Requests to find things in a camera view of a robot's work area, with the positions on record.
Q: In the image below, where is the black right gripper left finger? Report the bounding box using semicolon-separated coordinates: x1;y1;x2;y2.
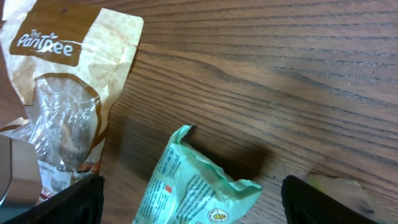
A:
4;174;105;224

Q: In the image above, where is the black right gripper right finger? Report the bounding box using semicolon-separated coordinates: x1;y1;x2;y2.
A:
281;175;376;224

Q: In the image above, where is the teal white carton pack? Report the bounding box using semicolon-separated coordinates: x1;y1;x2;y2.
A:
307;174;397;223

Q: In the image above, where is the teal white packet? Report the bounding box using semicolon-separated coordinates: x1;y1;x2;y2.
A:
132;125;262;224

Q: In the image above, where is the brown Pantree snack pouch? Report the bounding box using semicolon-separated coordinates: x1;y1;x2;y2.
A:
1;0;144;201

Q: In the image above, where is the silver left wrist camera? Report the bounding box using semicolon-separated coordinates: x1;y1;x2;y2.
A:
1;136;42;207

